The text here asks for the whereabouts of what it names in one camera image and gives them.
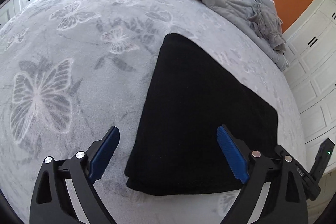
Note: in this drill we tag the black fleece pants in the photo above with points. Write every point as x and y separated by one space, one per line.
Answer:
190 95

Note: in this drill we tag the grey butterfly bedspread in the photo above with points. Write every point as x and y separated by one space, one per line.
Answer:
71 69

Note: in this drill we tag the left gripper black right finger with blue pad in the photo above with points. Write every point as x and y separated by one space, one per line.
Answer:
286 198

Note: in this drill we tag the crumpled dark grey garment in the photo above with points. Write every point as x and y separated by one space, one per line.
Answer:
266 24

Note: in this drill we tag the white panelled wardrobe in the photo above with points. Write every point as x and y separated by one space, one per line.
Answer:
311 76

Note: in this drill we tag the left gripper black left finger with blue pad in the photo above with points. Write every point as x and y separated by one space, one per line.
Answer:
51 202

